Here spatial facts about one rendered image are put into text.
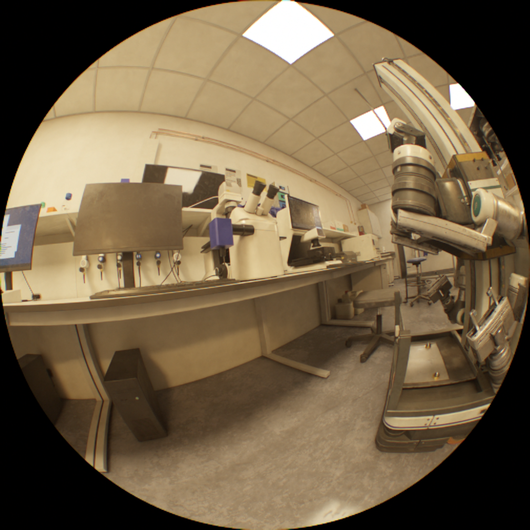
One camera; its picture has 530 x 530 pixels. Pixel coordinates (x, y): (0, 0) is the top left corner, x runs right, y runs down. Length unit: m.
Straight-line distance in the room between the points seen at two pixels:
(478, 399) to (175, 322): 1.57
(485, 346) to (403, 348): 0.23
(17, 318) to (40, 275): 0.95
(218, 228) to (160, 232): 0.35
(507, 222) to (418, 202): 0.28
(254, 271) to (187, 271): 0.79
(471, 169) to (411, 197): 0.36
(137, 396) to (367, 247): 2.96
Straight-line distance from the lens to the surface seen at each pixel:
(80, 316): 0.51
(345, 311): 2.46
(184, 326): 1.32
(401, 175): 0.46
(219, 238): 0.53
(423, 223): 0.44
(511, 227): 0.57
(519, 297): 0.61
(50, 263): 1.53
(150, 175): 1.41
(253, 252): 0.61
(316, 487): 0.80
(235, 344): 1.51
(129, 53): 2.15
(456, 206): 0.66
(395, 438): 0.73
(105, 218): 0.85
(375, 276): 2.98
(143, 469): 1.00
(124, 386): 0.87
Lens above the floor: 0.76
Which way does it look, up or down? 4 degrees up
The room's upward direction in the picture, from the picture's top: 8 degrees counter-clockwise
